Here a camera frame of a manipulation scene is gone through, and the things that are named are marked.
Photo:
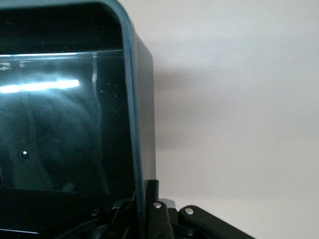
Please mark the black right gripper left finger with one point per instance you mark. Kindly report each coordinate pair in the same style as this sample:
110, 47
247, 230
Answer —
119, 224

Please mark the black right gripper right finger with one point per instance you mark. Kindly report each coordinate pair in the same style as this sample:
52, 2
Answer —
159, 224

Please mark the black plastic box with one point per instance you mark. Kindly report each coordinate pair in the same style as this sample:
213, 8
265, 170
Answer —
62, 124

